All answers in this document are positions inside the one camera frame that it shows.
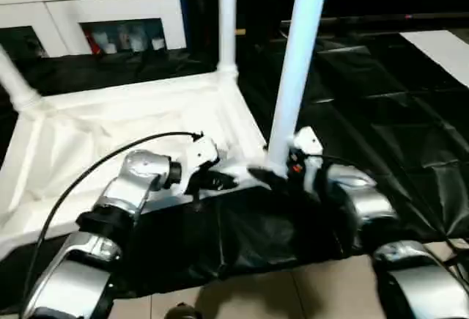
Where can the white plastic table top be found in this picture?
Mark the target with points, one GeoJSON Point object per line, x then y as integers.
{"type": "Point", "coordinates": [110, 121]}

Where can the white plastic table leg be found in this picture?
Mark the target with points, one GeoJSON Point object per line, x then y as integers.
{"type": "Point", "coordinates": [228, 22]}
{"type": "Point", "coordinates": [16, 80]}
{"type": "Point", "coordinates": [297, 58]}

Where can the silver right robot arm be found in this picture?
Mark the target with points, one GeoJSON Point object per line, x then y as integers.
{"type": "Point", "coordinates": [366, 194]}

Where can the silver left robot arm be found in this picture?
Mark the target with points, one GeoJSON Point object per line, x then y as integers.
{"type": "Point", "coordinates": [124, 179]}

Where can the black mat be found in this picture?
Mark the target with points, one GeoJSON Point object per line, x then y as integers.
{"type": "Point", "coordinates": [384, 113]}

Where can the small tan label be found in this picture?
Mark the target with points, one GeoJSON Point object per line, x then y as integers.
{"type": "Point", "coordinates": [240, 32]}

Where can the long black bar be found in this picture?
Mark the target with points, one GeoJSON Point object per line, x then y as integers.
{"type": "Point", "coordinates": [384, 18]}

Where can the flat white board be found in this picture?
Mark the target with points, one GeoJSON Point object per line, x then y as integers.
{"type": "Point", "coordinates": [439, 51]}

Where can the white cabinet with glass doors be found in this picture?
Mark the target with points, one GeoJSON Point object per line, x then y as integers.
{"type": "Point", "coordinates": [110, 7]}

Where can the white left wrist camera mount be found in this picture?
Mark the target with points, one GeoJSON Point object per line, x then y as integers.
{"type": "Point", "coordinates": [199, 154]}

